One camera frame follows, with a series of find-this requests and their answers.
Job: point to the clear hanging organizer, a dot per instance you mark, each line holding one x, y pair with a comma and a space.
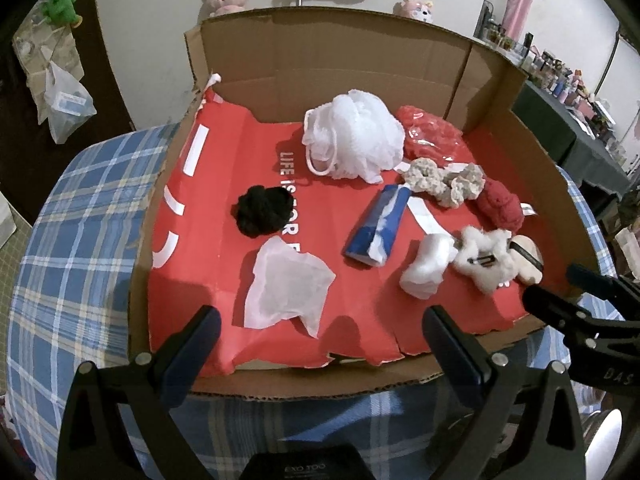
30, 45

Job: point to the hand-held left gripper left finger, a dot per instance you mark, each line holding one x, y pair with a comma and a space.
192, 345

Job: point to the dark green side table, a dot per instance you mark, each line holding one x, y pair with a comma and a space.
565, 135

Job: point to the white cotton pad stack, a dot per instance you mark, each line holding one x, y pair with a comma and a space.
427, 265

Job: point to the white fluffy rabbit scrunchie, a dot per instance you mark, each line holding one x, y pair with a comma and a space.
487, 260

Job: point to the blue plaid blanket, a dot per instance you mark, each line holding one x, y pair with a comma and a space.
75, 260

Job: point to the row of cosmetic bottles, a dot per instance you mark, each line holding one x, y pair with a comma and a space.
570, 77

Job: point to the green plush toy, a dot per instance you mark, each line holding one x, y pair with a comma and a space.
60, 2

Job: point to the black scrunchie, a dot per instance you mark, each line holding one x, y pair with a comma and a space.
262, 210

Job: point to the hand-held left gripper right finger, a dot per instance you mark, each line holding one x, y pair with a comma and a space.
452, 345

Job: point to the white tissue sheet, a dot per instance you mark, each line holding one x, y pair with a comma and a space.
285, 280

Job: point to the cardboard box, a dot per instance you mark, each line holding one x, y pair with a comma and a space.
340, 55

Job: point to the cream knit scrunchie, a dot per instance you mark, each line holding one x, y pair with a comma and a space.
425, 177

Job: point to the red paper bag liner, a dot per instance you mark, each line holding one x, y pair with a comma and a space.
210, 270

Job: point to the red knit scrunchie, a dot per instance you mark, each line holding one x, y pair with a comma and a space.
500, 205

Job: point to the white mesh bath pouf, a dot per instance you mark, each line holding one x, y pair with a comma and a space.
360, 130

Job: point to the white plastic bag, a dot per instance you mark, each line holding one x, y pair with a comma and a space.
67, 105

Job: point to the red mesh bath pouf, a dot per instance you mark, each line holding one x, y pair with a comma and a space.
430, 135

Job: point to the beige sponge puff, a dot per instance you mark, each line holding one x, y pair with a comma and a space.
527, 260

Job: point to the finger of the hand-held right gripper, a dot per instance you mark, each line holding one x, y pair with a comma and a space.
555, 310
595, 280

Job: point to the blue tube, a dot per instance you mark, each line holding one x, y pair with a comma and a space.
370, 230

